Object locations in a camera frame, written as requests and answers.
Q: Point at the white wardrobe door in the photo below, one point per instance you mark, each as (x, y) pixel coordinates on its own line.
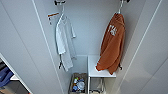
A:
(150, 50)
(23, 40)

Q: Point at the white wardrobe carcass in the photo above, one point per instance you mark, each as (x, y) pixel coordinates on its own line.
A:
(88, 33)

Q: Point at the white t-shirt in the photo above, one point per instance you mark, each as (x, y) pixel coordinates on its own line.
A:
(65, 40)

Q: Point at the black wardrobe fitting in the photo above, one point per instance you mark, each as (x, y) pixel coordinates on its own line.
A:
(60, 62)
(120, 67)

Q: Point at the orange hoodie with white print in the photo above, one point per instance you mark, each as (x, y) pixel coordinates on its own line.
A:
(113, 45)

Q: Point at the white round item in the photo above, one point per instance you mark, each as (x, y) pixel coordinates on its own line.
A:
(81, 86)

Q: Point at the orange label strip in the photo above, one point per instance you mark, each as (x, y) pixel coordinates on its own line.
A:
(53, 14)

